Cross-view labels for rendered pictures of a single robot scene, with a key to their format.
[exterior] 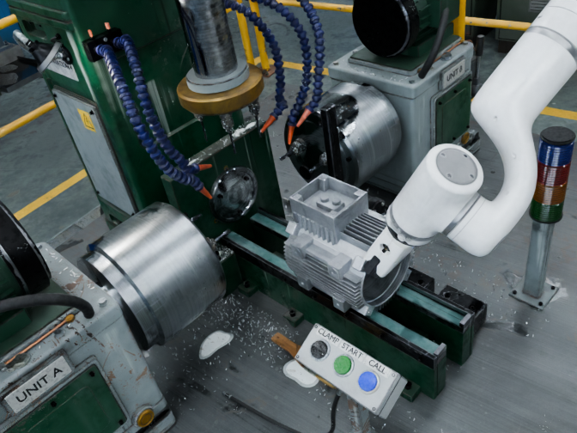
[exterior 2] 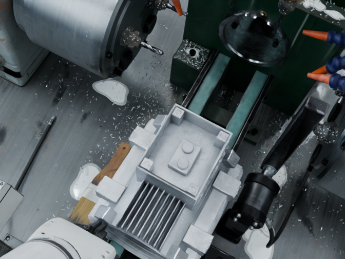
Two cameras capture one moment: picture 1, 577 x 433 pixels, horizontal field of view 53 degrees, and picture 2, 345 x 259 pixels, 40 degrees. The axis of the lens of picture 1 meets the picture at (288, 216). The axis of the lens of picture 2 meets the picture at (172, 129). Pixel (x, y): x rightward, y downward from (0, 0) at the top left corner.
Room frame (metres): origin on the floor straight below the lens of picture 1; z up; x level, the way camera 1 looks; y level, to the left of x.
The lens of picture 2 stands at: (0.76, -0.29, 1.80)
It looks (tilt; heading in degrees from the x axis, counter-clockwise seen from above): 66 degrees down; 58
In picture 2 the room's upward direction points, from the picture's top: 10 degrees clockwise
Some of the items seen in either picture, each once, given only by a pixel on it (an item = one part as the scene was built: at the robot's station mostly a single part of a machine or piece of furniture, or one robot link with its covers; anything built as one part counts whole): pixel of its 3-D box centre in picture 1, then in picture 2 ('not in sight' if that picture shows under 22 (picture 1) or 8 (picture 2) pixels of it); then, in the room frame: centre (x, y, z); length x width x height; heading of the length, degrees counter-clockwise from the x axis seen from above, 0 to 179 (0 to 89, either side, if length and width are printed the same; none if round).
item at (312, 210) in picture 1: (329, 209); (183, 158); (0.92, -0.08, 1.11); 0.12 x 0.11 x 0.07; 38
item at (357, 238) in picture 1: (349, 251); (167, 196); (0.89, -0.11, 1.02); 0.20 x 0.19 x 0.19; 38
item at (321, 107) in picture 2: (334, 157); (289, 141); (1.08, -0.13, 1.12); 0.04 x 0.03 x 0.26; 39
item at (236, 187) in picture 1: (234, 195); (252, 40); (1.17, 0.12, 1.02); 0.15 x 0.02 x 0.15; 129
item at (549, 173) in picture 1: (552, 167); not in sight; (0.86, -0.51, 1.14); 0.06 x 0.06 x 0.04
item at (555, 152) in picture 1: (555, 148); not in sight; (0.86, -0.51, 1.19); 0.06 x 0.06 x 0.04
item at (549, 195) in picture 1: (549, 186); not in sight; (0.86, -0.51, 1.10); 0.06 x 0.06 x 0.04
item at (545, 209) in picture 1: (547, 204); not in sight; (0.86, -0.51, 1.05); 0.06 x 0.06 x 0.04
